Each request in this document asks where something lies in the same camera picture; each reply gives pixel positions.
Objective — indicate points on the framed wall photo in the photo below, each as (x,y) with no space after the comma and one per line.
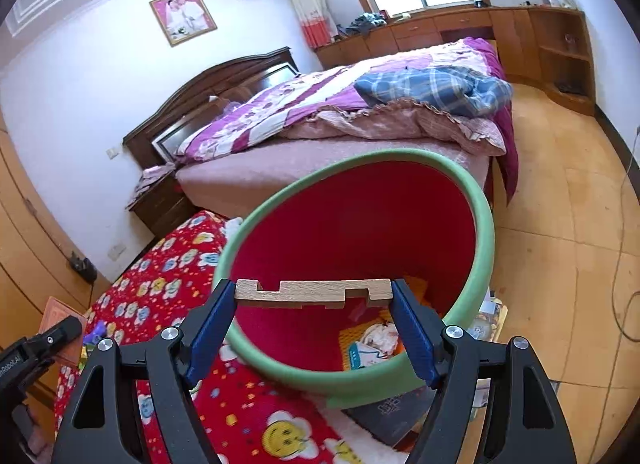
(183,17)

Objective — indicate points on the dark wooden headboard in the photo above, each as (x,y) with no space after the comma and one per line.
(200,88)

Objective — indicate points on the pink ruffled blanket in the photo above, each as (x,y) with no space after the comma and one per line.
(400,123)

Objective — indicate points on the blue plaid cloth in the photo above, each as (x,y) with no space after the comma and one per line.
(435,86)

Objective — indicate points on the pile of clothes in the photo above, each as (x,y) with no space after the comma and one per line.
(365,23)

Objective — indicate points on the reddish brown board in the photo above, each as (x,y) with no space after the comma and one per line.
(57,311)

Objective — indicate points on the red bin with green rim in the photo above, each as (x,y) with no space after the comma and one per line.
(350,224)

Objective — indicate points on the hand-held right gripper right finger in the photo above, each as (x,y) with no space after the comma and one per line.
(412,329)

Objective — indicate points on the purple floral quilt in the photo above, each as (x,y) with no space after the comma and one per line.
(280,98)

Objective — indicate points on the wooden window cabinet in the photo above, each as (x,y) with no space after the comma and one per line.
(515,38)

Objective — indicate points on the person's left hand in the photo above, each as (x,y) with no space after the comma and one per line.
(42,441)

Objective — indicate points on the wooden wardrobe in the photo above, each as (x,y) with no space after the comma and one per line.
(30,244)

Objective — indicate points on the dark patterned book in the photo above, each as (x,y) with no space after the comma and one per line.
(390,416)

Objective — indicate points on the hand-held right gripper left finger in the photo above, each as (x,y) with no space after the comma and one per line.
(210,329)

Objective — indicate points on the black hanging bag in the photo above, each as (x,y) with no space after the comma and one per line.
(84,268)

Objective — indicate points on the wall light switch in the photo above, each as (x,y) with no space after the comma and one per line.
(113,152)

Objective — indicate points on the bed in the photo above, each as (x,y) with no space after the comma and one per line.
(300,158)

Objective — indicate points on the printed cardboard box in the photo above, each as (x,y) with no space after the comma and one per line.
(490,324)

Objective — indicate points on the pink floral cloth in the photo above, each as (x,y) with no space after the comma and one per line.
(150,183)

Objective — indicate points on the purple plastic toy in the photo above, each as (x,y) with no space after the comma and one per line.
(97,331)

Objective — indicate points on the wall socket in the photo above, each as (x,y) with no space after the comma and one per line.
(116,251)

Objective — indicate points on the notched wooden block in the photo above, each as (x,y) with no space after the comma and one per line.
(310,291)

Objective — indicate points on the red smiley flower blanket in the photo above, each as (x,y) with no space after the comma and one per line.
(240,419)

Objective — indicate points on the dark wooden nightstand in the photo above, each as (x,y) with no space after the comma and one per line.
(165,209)

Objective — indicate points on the yellow ridged peel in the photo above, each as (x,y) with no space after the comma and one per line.
(352,334)

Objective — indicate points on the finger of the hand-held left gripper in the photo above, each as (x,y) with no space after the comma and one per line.
(57,336)

